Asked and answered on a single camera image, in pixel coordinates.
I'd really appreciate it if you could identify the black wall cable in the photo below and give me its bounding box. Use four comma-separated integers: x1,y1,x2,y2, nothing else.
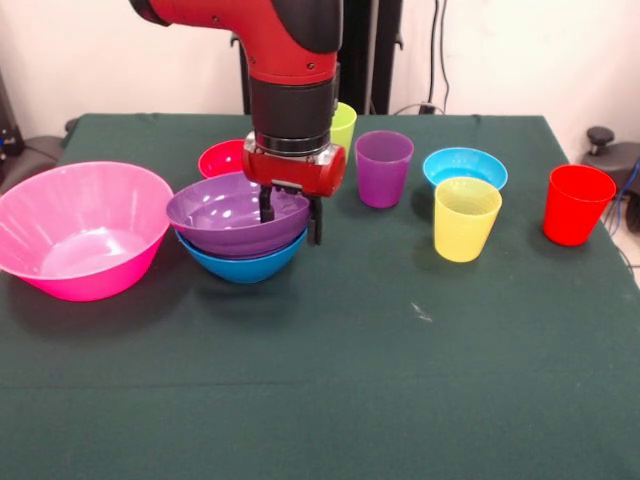
428,0,451,114

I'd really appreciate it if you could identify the black equipment box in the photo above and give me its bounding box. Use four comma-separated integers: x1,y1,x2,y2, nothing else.
0,69,24,161

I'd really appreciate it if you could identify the black pedestal leg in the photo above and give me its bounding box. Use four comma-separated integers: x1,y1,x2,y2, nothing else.
0,135,66,201
581,142,640,211

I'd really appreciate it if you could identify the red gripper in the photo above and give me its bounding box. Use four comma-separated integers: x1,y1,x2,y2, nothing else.
242,131,347,248

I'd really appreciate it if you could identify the large blue bowl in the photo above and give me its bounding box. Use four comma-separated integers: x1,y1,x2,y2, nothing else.
174,227,309,285

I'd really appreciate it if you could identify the purple cup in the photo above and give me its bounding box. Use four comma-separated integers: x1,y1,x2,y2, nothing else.
354,130,415,210

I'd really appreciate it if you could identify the red cup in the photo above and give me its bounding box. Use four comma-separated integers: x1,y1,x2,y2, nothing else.
543,164,618,247

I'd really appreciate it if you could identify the black knob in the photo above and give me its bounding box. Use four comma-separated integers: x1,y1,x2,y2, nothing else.
586,126,615,155

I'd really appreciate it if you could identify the large purple bowl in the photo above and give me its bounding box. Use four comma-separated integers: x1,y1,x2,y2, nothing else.
165,172,311,260

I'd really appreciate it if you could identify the dark green table cloth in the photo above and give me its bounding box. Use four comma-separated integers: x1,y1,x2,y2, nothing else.
0,112,640,480

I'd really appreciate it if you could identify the yellow cup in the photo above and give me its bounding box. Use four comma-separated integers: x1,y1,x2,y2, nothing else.
433,177,503,263

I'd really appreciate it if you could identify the small crimson bowl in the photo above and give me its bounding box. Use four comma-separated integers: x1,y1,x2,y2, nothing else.
197,139,247,180

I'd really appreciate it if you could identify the green cup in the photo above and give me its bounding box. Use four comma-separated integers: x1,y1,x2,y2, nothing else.
329,101,358,159

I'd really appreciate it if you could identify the large pink bowl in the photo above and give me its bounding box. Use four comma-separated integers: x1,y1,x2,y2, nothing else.
0,161,174,303

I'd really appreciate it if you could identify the small light blue bowl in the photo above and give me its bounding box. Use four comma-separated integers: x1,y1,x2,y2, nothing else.
422,147,509,194

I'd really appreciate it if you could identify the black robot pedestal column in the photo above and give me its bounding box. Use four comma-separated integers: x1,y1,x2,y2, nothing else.
230,0,404,116

